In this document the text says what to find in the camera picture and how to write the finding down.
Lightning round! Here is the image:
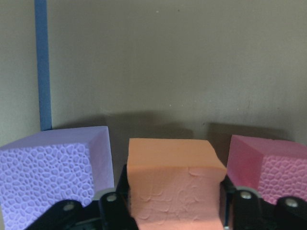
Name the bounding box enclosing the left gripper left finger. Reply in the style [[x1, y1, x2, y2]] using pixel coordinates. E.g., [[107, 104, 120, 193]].
[[27, 165, 138, 230]]

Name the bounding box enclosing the purple foam block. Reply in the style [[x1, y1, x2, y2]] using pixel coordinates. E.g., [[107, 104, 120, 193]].
[[0, 126, 114, 230]]

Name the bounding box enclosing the red foam block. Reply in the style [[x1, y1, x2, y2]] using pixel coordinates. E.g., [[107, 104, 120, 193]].
[[227, 135, 307, 204]]

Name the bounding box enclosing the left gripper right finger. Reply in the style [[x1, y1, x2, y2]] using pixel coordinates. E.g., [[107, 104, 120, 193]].
[[220, 177, 307, 230]]

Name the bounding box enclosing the orange foam block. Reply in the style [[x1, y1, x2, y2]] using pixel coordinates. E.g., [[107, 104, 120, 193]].
[[127, 138, 226, 230]]

